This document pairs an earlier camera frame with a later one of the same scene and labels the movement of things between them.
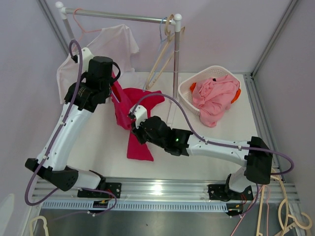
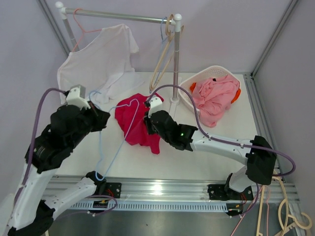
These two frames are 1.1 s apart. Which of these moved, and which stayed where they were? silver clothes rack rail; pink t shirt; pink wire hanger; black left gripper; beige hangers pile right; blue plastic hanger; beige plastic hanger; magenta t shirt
Moved: beige plastic hanger; black left gripper; magenta t shirt; blue plastic hanger
Stayed: pink t shirt; pink wire hanger; beige hangers pile right; silver clothes rack rail
